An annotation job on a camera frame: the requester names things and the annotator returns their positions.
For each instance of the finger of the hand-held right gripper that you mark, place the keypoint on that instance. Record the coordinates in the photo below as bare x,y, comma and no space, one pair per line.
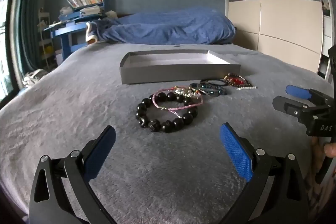
298,91
286,106

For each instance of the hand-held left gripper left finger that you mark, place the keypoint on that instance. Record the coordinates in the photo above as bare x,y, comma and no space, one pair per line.
101,150

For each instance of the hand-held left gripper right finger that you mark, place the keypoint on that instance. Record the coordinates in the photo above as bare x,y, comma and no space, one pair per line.
236,153

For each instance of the grey cardboard box tray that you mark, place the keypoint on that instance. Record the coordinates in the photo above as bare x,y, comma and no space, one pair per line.
157,74

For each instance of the person's right hand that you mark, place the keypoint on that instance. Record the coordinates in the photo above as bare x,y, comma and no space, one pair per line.
330,149

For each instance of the beige wardrobe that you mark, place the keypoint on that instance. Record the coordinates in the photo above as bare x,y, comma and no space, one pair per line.
283,29

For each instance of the white shelf unit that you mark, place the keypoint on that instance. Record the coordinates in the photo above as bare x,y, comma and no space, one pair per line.
328,29

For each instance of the person's patterned clothing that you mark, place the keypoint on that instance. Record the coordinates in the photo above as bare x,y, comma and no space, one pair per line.
320,203

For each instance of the white shoes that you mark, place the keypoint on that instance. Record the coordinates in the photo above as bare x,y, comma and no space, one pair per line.
32,77

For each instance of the blue desk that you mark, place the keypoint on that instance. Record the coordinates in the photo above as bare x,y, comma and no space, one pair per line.
65,45

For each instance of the white orange plush toy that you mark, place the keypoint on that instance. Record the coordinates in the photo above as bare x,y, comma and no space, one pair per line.
90,33

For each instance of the white storage rack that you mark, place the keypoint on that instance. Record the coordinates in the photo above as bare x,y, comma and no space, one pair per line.
47,40

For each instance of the small white plush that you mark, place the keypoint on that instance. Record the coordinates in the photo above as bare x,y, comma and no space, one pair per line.
111,14

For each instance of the stack of papers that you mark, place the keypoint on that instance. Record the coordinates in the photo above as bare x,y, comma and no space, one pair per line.
90,11

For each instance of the blue duvet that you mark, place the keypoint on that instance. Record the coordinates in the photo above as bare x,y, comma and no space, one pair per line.
170,27

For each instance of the window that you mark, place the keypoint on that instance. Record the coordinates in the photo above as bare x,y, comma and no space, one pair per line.
5,43

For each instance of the blue desk hutch shelf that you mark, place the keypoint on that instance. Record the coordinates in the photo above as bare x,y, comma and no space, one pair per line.
101,5

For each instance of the green curtain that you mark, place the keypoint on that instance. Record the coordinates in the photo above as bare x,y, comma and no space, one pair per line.
29,16

